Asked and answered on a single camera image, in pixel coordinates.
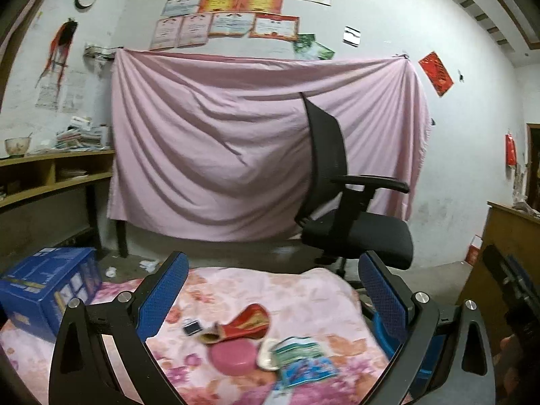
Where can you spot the red diamond paper poster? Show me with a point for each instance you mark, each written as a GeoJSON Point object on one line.
{"type": "Point", "coordinates": [437, 73]}

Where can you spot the pink hanging sheet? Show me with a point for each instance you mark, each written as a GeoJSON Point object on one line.
{"type": "Point", "coordinates": [217, 148]}

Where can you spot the person's right hand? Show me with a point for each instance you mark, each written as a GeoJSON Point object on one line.
{"type": "Point", "coordinates": [506, 375]}

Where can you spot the white crumpled wrapper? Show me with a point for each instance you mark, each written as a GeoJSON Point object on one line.
{"type": "Point", "coordinates": [265, 359]}

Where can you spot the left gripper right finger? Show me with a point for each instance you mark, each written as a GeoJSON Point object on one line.
{"type": "Point", "coordinates": [442, 354]}

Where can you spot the stack of papers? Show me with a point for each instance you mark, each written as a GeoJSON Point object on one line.
{"type": "Point", "coordinates": [82, 134]}

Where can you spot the orange yellow certificate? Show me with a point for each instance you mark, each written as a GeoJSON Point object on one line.
{"type": "Point", "coordinates": [264, 6]}

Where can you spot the blue cardboard box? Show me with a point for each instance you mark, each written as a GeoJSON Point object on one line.
{"type": "Point", "coordinates": [36, 292]}

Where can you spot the wooden cabinet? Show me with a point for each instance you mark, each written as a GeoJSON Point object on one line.
{"type": "Point", "coordinates": [510, 238]}

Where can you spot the wooden shelf desk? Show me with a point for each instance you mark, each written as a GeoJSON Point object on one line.
{"type": "Point", "coordinates": [51, 200]}

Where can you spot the red wall tassel ornament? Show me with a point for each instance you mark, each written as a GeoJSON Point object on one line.
{"type": "Point", "coordinates": [59, 50]}

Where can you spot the green leaf poster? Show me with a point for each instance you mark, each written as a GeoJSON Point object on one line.
{"type": "Point", "coordinates": [307, 48]}

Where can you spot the blue green snack wrapper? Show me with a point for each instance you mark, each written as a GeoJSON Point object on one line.
{"type": "Point", "coordinates": [301, 361]}

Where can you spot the small black white card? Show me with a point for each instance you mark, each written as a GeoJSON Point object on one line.
{"type": "Point", "coordinates": [191, 327]}

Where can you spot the pink soap bar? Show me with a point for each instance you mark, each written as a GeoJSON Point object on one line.
{"type": "Point", "coordinates": [234, 358]}

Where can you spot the ceramic bowl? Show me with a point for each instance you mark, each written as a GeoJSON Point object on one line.
{"type": "Point", "coordinates": [17, 146]}

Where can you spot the black office chair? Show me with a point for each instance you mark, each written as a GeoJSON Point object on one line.
{"type": "Point", "coordinates": [334, 216]}

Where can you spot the red cigarette pack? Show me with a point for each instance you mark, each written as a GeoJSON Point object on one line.
{"type": "Point", "coordinates": [252, 323]}

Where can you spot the red framed certificate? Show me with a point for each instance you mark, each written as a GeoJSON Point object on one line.
{"type": "Point", "coordinates": [275, 27]}

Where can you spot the floral pink blanket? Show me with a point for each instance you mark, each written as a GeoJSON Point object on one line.
{"type": "Point", "coordinates": [313, 304]}

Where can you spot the black white wall sticker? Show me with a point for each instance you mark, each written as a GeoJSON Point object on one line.
{"type": "Point", "coordinates": [351, 36]}

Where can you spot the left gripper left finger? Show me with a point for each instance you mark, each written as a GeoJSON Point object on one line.
{"type": "Point", "coordinates": [81, 371]}

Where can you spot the red hanging decoration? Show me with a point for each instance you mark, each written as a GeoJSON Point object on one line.
{"type": "Point", "coordinates": [510, 150]}

